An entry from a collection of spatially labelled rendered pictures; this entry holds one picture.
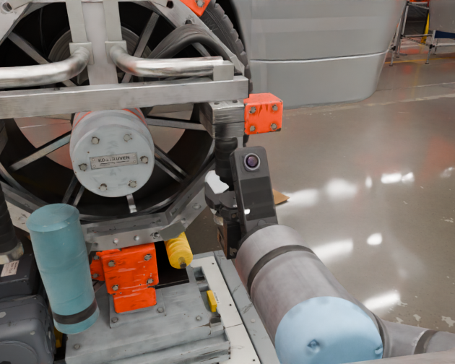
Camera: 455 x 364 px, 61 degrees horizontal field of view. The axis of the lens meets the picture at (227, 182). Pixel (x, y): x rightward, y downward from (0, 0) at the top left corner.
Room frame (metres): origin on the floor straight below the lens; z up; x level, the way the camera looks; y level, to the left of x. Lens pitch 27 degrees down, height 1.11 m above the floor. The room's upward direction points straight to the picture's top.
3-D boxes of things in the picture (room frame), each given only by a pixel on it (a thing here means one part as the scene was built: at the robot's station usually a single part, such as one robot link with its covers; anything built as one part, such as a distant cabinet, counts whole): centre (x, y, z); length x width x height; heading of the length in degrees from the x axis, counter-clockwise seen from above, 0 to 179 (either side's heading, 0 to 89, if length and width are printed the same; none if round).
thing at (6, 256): (0.47, 0.33, 0.83); 0.04 x 0.04 x 0.16
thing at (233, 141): (0.57, 0.00, 0.83); 0.04 x 0.04 x 0.16
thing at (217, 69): (0.65, 0.10, 1.03); 0.19 x 0.18 x 0.11; 17
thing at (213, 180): (0.54, 0.02, 0.81); 0.09 x 0.03 x 0.06; 25
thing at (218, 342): (0.90, 0.28, 0.13); 0.50 x 0.36 x 0.10; 107
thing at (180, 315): (0.90, 0.28, 0.32); 0.40 x 0.30 x 0.28; 107
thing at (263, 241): (0.37, -0.06, 0.81); 0.10 x 0.05 x 0.09; 107
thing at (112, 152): (0.67, 0.21, 0.85); 0.21 x 0.14 x 0.14; 17
